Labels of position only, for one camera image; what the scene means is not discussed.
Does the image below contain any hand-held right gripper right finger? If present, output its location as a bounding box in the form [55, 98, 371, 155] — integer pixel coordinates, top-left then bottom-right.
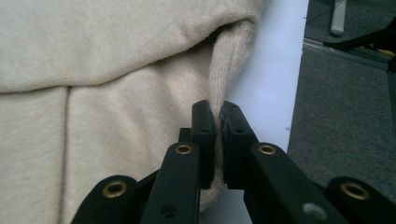
[219, 100, 260, 191]

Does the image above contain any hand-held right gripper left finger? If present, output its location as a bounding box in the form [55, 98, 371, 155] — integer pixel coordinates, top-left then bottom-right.
[178, 99, 219, 190]

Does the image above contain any beige sweater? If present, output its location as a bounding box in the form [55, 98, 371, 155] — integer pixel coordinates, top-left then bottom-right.
[0, 0, 269, 224]

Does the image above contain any white table cover sheet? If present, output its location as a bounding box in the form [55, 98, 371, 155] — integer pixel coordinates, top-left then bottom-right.
[199, 0, 311, 224]

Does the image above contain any long aluminium rail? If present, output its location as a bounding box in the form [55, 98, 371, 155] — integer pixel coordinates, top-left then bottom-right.
[302, 37, 390, 71]

